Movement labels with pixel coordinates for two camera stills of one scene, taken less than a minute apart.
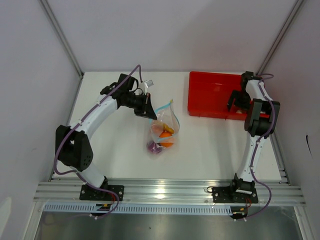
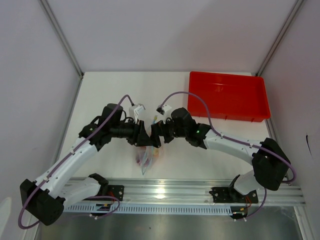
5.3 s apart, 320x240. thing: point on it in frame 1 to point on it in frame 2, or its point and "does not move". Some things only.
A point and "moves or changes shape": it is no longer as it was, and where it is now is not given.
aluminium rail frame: x=161 y=191 does not move
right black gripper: x=234 y=95 to x=156 y=130
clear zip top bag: x=164 y=130 moves or changes shape
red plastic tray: x=209 y=94 does not move
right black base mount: x=228 y=194 does not move
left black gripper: x=146 y=109 to x=139 y=136
